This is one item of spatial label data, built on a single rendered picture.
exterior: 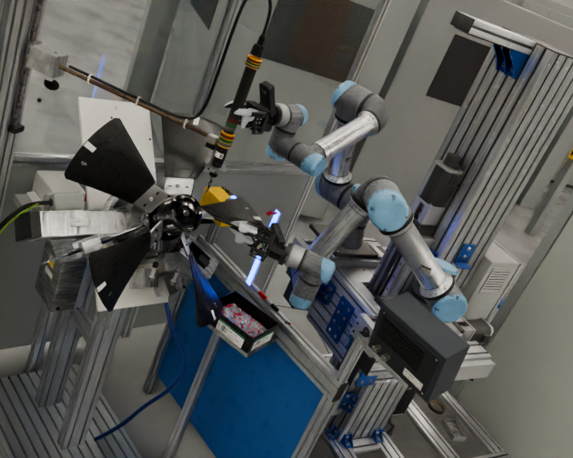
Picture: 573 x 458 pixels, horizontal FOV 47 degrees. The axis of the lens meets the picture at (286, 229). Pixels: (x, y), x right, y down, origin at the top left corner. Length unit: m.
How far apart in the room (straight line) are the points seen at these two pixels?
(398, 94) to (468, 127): 3.26
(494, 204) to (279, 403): 1.08
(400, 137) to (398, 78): 0.55
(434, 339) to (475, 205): 0.72
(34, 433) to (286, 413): 0.98
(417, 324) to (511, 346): 1.59
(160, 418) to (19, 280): 0.86
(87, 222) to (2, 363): 1.27
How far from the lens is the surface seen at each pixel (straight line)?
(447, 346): 1.92
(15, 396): 2.92
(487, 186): 2.47
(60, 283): 2.40
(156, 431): 3.03
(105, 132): 1.95
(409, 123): 5.91
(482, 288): 2.76
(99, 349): 2.43
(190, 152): 2.13
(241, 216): 2.21
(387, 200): 1.96
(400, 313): 1.96
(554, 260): 3.35
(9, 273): 2.89
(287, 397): 2.43
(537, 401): 3.50
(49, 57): 2.20
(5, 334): 3.11
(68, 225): 2.00
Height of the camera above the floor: 2.11
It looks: 24 degrees down
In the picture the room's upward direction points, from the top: 23 degrees clockwise
